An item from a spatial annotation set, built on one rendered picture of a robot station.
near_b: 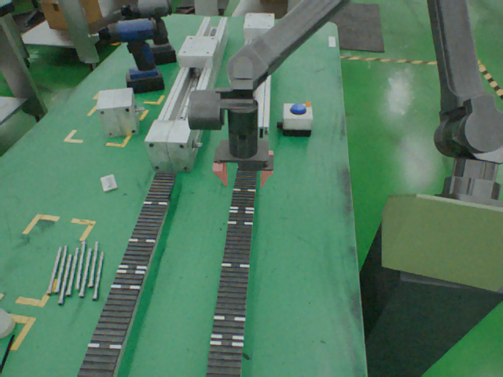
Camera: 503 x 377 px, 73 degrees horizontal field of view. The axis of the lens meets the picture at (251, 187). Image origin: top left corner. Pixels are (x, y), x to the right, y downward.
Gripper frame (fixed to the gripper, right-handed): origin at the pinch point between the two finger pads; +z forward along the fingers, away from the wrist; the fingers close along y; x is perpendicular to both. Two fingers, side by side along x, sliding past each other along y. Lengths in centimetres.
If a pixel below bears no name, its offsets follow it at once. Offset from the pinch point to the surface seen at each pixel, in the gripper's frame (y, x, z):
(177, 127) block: 17.1, -15.2, -3.6
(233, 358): -0.2, 35.7, 2.4
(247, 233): -1.4, 12.1, 2.5
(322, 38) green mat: -29, -99, 6
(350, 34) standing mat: -96, -317, 82
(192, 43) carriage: 20, -60, -7
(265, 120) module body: -4.5, -20.6, -2.7
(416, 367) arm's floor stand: -47, 21, 47
